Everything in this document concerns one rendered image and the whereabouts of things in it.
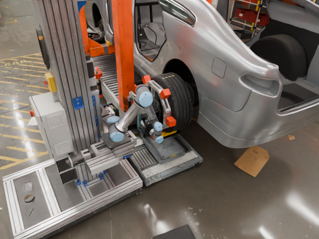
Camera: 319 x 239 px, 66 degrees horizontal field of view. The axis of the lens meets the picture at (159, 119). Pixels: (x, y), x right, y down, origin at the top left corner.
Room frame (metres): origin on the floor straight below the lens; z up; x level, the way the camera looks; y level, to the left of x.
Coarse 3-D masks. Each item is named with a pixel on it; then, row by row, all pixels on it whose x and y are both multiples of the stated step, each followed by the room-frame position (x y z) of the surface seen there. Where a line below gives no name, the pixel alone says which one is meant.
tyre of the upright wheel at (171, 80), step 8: (160, 80) 2.29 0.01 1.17; (168, 80) 2.27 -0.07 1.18; (176, 80) 2.29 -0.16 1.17; (176, 88) 2.20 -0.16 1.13; (184, 88) 2.23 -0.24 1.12; (176, 96) 2.12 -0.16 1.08; (184, 96) 2.15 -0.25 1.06; (176, 104) 2.06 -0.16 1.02; (184, 104) 2.10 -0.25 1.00; (192, 104) 2.15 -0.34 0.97; (176, 112) 2.03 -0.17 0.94; (184, 112) 2.07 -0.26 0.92; (192, 112) 2.12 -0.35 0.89; (176, 120) 2.02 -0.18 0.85; (184, 120) 2.07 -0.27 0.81; (168, 128) 2.10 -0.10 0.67; (176, 128) 2.06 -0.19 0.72
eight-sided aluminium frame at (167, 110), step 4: (152, 80) 2.36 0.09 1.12; (148, 84) 2.33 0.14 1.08; (152, 84) 2.27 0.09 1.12; (156, 84) 2.28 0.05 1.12; (156, 88) 2.19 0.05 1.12; (160, 88) 2.19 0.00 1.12; (160, 100) 2.11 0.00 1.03; (164, 100) 2.13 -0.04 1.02; (164, 104) 2.06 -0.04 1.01; (168, 104) 2.08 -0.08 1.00; (164, 108) 2.04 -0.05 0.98; (168, 108) 2.05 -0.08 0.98; (164, 112) 2.03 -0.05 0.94; (168, 112) 2.03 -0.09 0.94; (164, 116) 2.03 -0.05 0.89; (168, 116) 2.05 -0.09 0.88; (148, 120) 2.33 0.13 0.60; (164, 120) 2.03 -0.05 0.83; (164, 124) 2.02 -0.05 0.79; (164, 128) 2.02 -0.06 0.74
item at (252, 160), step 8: (248, 152) 2.47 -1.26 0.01; (256, 152) 2.48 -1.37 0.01; (264, 152) 2.47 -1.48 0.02; (240, 160) 2.31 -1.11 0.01; (248, 160) 2.32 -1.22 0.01; (256, 160) 2.32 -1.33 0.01; (264, 160) 2.33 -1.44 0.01; (240, 168) 2.16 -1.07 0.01; (248, 168) 2.17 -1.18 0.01; (256, 168) 2.18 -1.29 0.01
